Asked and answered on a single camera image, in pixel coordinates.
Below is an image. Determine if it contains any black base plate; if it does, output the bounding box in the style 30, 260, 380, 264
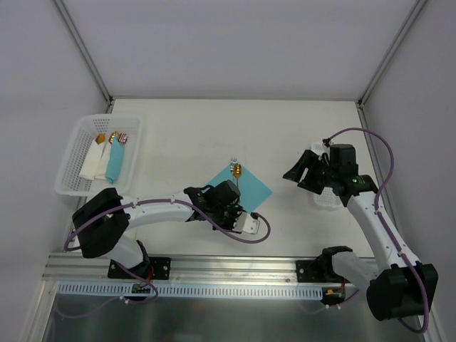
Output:
295, 259, 351, 284
107, 256, 171, 280

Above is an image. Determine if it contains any rolled blue napkin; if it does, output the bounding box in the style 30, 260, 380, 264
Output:
105, 140, 125, 184

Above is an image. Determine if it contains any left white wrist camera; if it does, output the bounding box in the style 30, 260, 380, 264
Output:
232, 212, 260, 234

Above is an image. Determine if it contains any left white plastic basket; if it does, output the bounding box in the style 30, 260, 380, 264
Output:
54, 114, 143, 197

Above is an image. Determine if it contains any white slotted cable duct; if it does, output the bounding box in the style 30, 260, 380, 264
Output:
56, 281, 323, 301

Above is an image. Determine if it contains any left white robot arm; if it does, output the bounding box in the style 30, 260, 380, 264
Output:
72, 180, 247, 279

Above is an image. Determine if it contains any blue paper napkin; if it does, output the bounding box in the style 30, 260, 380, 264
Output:
208, 165, 272, 212

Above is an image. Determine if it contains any aluminium mounting rail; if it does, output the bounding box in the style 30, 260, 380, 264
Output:
42, 252, 312, 286

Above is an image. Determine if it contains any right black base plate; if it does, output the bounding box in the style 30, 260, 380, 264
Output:
295, 259, 351, 284

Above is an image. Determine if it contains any left white rolled napkin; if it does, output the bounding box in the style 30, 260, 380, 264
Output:
79, 140, 105, 180

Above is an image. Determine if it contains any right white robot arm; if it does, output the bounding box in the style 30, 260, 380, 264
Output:
283, 144, 438, 321

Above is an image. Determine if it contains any aluminium frame post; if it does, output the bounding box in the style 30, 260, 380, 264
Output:
51, 0, 113, 105
358, 0, 429, 109

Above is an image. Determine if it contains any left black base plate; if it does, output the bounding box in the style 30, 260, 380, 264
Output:
107, 256, 171, 280

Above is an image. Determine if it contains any silver fork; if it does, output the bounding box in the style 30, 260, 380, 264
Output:
230, 157, 239, 172

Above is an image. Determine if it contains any white rolled napkin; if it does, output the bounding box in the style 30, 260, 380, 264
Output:
79, 140, 105, 180
95, 142, 112, 180

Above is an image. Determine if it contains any right white plastic tray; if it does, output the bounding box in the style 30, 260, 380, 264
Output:
311, 142, 343, 210

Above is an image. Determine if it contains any left aluminium frame post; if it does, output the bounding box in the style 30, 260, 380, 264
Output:
51, 0, 113, 105

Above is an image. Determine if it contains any orange utensil tip in basket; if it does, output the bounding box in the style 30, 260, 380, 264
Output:
95, 133, 105, 145

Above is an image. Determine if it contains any gold spoon in basket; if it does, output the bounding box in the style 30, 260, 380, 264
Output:
108, 131, 119, 144

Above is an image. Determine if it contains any right aluminium frame post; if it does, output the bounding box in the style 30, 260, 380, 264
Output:
358, 0, 429, 109

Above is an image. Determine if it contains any gold spoon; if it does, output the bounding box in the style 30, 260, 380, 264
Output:
231, 163, 242, 187
108, 131, 119, 144

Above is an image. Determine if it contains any middle white rolled napkin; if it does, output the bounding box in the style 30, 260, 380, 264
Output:
95, 142, 112, 180

